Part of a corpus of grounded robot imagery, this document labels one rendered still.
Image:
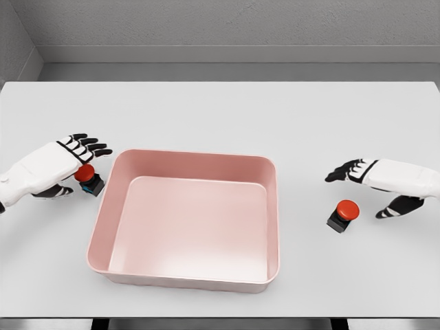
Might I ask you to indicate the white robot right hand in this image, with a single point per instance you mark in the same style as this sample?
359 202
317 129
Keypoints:
402 177

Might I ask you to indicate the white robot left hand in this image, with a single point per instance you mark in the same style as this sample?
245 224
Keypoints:
44 165

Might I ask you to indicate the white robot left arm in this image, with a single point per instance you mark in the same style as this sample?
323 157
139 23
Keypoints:
4 192

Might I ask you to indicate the pink square basket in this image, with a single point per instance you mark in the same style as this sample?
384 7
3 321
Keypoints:
192 223

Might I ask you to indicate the red button industrial switch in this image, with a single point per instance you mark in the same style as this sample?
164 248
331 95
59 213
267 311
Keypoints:
345 211
90 184

